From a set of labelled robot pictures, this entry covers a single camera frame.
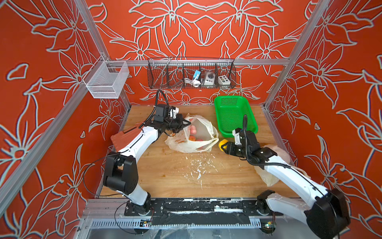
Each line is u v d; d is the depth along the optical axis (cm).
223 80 95
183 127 76
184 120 81
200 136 101
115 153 46
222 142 81
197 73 83
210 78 91
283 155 79
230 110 111
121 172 44
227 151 72
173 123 73
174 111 79
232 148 71
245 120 72
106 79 93
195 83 86
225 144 77
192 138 95
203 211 73
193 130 100
